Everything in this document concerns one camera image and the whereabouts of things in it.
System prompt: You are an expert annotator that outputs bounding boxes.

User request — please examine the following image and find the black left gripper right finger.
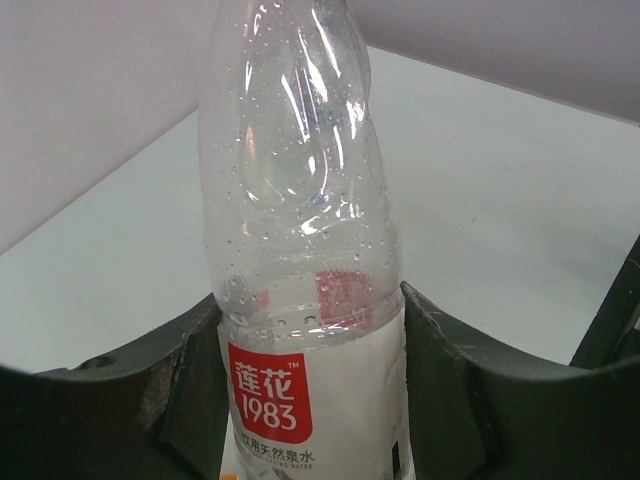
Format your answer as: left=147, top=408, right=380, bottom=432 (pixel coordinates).
left=402, top=284, right=639, bottom=479

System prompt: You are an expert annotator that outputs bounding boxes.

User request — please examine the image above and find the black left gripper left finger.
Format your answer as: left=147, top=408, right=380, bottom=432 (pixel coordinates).
left=1, top=296, right=229, bottom=479

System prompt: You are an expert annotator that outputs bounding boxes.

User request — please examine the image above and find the clear bottle red white label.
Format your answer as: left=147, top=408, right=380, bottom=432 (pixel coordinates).
left=199, top=1, right=415, bottom=479

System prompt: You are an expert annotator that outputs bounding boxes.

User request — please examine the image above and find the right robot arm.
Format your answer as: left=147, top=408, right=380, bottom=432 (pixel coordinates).
left=570, top=239, right=639, bottom=369

